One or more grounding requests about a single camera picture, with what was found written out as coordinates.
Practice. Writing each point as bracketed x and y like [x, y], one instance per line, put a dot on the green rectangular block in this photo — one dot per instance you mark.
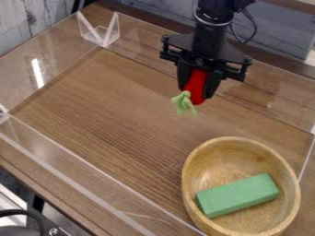
[235, 196]

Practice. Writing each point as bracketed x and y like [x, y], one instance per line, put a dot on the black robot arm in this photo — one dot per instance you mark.
[216, 13]

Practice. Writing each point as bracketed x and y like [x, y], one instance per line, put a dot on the wooden bowl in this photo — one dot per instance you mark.
[224, 160]

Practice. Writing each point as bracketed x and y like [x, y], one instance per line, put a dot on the black metal table frame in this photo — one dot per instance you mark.
[53, 222]

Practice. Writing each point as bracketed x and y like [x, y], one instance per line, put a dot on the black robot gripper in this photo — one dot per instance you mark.
[204, 50]

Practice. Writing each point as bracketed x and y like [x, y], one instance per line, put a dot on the clear acrylic corner bracket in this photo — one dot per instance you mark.
[100, 35]

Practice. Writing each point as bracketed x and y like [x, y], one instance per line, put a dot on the red plush strawberry toy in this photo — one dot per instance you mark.
[191, 97]

